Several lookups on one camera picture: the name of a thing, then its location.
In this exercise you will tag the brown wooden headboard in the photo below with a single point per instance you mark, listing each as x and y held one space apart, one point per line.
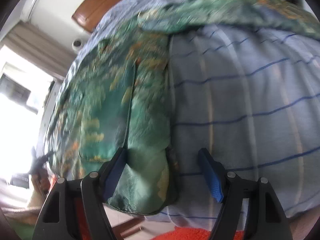
90 12

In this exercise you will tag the white round desk fan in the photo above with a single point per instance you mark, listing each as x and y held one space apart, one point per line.
77 44

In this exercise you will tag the beige curtain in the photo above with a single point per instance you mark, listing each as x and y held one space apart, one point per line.
39 49

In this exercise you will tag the person left hand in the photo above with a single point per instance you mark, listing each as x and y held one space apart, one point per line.
41 183

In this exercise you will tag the blue checked bed duvet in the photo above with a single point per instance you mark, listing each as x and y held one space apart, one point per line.
237 117

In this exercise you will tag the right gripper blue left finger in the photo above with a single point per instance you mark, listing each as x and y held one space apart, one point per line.
59 216

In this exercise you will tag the orange fleece trousers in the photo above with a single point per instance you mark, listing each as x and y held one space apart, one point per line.
125 226

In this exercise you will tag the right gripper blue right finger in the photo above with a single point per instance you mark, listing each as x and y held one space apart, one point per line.
265 216

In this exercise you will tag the green patterned silk jacket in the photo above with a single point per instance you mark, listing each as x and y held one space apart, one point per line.
140 92

